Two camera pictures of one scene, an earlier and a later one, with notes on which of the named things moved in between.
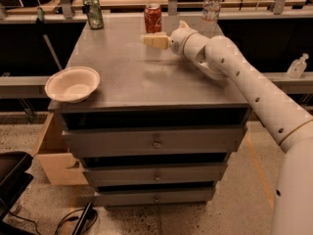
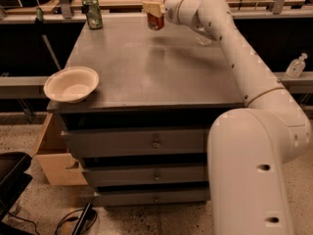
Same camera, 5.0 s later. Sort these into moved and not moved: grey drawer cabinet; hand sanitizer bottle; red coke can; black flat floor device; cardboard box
Moved: red coke can
Not moved: grey drawer cabinet; black flat floor device; hand sanitizer bottle; cardboard box
